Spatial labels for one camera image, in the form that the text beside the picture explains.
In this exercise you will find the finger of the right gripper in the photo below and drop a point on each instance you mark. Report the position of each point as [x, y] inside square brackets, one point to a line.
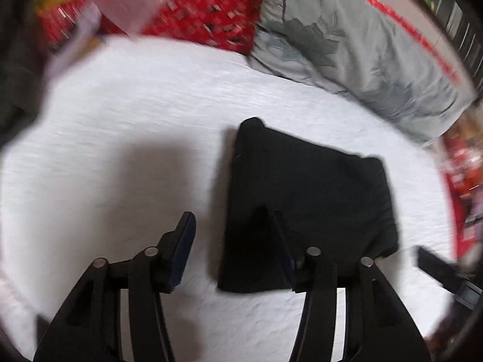
[436, 267]

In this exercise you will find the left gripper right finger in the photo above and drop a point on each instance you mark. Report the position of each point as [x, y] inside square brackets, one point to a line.
[288, 250]

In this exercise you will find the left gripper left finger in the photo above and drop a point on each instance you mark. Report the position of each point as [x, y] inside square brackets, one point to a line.
[178, 248]

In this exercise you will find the black pants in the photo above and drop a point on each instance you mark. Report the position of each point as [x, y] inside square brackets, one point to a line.
[336, 202]

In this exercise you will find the white quilted bed cover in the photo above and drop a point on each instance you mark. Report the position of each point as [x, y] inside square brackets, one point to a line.
[140, 132]

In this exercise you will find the bagged items right side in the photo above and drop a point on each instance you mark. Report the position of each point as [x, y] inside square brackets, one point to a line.
[462, 165]

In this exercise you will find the grey floral pillow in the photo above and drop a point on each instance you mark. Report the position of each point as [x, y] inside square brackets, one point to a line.
[362, 50]

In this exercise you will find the dark green jacket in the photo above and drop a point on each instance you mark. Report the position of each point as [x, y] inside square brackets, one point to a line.
[23, 58]

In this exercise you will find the red patterned bedding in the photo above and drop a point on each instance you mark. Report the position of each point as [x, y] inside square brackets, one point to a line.
[223, 24]

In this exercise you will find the white paper sheet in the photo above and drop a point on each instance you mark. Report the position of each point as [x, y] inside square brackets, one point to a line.
[85, 30]

